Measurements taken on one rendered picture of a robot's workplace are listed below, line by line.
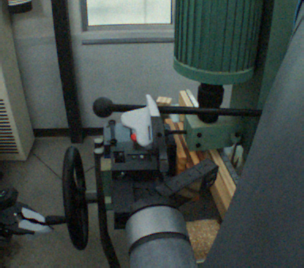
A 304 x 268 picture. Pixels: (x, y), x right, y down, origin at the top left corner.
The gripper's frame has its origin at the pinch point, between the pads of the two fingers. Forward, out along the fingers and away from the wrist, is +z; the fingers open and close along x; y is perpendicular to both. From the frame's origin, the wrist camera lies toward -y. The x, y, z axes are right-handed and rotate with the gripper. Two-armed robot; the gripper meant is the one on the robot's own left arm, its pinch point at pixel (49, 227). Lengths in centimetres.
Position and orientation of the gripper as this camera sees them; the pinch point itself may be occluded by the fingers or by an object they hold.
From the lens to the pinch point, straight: 74.9
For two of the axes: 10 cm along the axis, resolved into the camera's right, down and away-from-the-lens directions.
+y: -5.0, 7.8, 3.8
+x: 1.5, 5.1, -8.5
